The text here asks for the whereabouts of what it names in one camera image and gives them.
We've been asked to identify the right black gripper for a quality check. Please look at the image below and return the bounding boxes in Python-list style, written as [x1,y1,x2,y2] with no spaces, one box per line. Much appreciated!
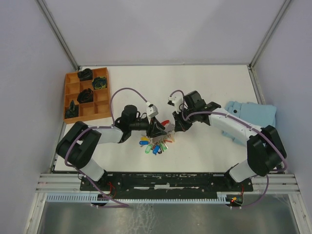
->
[172,106,196,132]

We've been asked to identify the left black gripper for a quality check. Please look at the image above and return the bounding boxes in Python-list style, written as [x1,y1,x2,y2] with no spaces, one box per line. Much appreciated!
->
[130,116,167,138]

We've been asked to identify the bunch of coloured key tags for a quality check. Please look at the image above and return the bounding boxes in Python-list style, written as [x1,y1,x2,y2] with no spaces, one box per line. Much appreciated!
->
[139,132,175,156]

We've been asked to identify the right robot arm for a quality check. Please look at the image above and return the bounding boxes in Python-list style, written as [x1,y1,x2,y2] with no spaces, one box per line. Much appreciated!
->
[168,91,288,191]

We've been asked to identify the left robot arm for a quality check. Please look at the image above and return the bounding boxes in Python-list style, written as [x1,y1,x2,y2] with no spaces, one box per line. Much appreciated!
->
[56,104,167,190]

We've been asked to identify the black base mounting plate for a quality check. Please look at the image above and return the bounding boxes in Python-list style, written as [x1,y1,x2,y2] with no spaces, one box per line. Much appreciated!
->
[80,172,253,200]

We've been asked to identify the green black rolled sock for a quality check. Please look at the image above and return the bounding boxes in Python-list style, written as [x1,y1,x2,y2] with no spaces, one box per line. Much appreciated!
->
[92,77,107,90]

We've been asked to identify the black red rolled sock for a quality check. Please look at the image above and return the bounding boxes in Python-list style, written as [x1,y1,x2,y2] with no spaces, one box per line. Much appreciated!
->
[77,88,94,104]

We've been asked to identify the orange wooden compartment tray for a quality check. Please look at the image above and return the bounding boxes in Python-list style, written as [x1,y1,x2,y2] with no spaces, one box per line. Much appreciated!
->
[63,67,111,124]

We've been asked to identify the light blue folded cloth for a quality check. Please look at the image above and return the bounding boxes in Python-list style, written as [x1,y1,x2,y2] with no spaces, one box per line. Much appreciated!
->
[220,100,277,147]

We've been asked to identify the dark green rolled sock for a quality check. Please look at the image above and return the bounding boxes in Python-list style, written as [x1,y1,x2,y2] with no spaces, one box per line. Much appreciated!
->
[64,100,79,119]

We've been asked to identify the black rolled sock top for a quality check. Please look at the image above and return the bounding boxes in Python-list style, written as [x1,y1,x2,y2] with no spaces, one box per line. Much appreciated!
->
[77,68,93,82]

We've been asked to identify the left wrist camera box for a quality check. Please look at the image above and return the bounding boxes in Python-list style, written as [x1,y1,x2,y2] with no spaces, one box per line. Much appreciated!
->
[146,102,158,118]

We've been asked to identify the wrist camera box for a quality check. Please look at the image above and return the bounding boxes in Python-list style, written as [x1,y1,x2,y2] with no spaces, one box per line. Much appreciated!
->
[167,96,183,113]
[146,102,158,118]

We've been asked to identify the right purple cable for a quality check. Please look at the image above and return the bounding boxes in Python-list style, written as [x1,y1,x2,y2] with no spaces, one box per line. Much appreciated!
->
[169,90,288,209]

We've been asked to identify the purple cable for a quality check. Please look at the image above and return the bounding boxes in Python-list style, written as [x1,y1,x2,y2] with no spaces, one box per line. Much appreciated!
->
[169,90,288,209]
[63,87,152,209]

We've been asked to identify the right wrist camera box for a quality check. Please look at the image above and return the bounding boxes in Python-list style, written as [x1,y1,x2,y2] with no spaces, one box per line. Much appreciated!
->
[167,96,183,113]

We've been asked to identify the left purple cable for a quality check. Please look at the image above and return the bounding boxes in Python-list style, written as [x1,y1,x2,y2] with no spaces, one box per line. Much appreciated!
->
[63,87,152,209]

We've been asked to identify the white cable duct rail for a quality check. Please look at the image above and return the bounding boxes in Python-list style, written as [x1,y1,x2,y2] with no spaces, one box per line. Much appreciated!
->
[46,192,234,205]

